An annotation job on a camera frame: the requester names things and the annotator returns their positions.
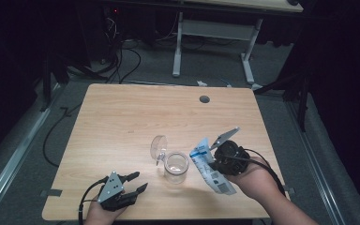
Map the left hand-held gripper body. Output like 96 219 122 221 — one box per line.
97 171 138 213

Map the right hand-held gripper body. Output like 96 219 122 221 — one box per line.
209 126 251 177

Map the white and blue packet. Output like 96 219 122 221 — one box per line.
188 137 238 196

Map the clear glass jar with lid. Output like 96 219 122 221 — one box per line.
149 134 190 186

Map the person's left hand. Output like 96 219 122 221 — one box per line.
83 200 128 225

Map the person's right hand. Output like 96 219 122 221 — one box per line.
224 156 281 202

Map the black metal stand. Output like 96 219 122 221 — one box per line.
40 55 73 113
252 62 313 132

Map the black equipment with red light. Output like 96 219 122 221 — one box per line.
102 6 122 41

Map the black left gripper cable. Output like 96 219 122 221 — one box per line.
78 176 111 225

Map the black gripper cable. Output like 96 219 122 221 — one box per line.
219 148 287 198
78 176 111 225

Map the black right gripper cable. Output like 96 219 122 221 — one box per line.
219 148 287 198

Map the thin black floor cable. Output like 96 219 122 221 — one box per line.
42 102 83 168

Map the metal floor rail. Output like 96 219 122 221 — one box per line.
285 99 348 225
0 82 65 219

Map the black floor cable bundle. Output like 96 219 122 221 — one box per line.
106 40 143 84

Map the white frame desk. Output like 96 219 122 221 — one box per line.
172 0 304 91

